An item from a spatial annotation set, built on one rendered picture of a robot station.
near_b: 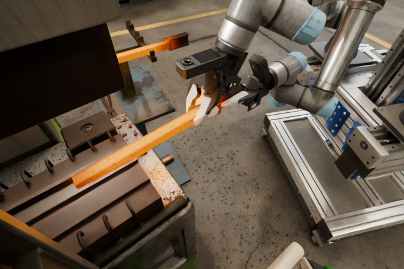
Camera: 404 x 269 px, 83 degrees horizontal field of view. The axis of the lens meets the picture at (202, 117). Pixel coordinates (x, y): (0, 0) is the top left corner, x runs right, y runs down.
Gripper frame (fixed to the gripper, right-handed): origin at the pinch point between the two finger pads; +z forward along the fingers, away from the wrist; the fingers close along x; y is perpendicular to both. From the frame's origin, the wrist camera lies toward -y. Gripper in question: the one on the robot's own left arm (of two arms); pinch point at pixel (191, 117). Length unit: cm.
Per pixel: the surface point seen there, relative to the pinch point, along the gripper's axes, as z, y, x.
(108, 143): 11.2, -16.5, 6.3
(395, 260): 50, 118, -75
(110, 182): 13.1, -19.5, -3.4
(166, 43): -6.1, 14.2, 38.1
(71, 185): 16.8, -25.3, 1.2
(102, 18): -22.8, -33.2, -17.1
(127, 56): 1.8, 1.3, 39.4
